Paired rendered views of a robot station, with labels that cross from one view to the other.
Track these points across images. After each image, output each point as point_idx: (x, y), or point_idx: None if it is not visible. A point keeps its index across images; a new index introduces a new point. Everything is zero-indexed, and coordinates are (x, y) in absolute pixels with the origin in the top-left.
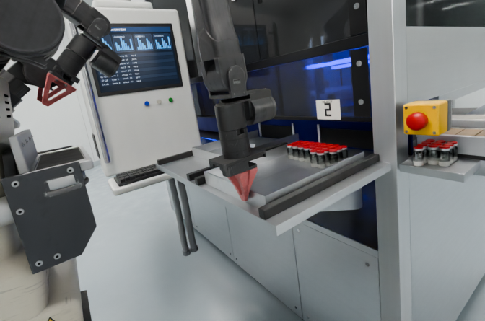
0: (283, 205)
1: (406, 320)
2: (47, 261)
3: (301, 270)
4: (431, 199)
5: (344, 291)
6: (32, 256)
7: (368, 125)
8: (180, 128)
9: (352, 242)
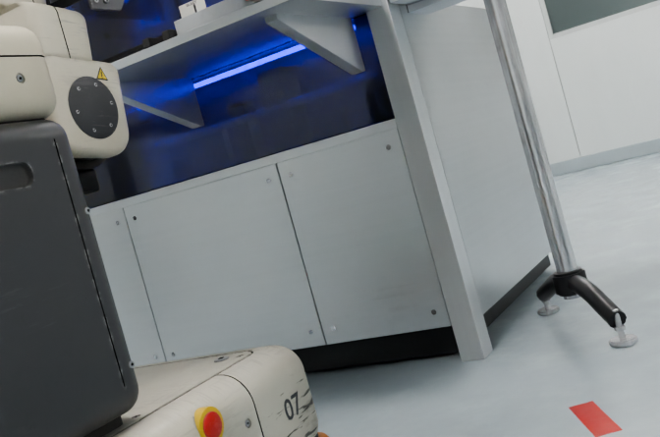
0: None
1: (446, 199)
2: (100, 1)
3: (307, 245)
4: (437, 66)
5: (372, 217)
6: None
7: None
8: None
9: (365, 130)
